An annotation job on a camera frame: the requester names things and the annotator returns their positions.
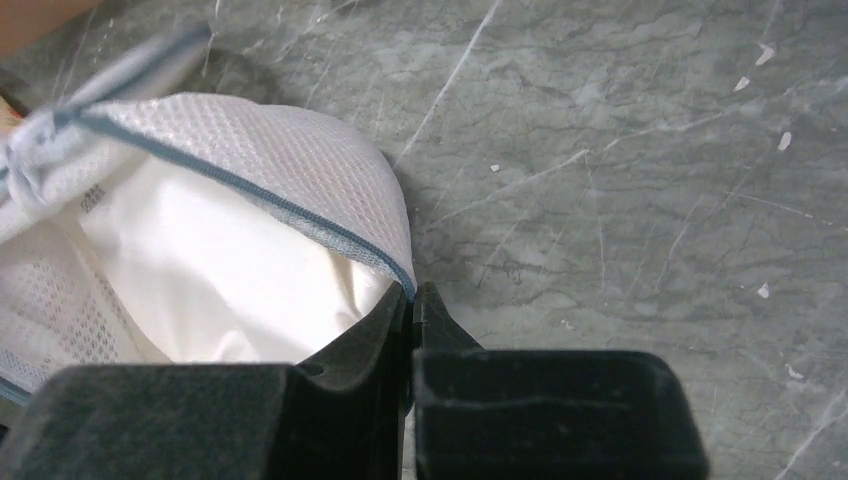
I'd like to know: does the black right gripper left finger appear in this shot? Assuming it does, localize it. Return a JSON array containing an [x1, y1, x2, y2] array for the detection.
[[1, 285, 409, 479]]

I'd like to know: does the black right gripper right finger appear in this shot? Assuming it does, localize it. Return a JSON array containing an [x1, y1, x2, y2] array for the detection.
[[412, 283, 710, 479]]

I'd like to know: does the white bra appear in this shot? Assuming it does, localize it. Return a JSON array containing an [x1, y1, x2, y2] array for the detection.
[[61, 158, 390, 363]]

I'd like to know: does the white mesh laundry bag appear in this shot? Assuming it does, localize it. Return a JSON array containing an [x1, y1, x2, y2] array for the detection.
[[1, 23, 417, 404]]

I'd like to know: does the orange plastic file organizer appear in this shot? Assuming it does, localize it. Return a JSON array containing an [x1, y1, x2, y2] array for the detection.
[[0, 0, 102, 58]]

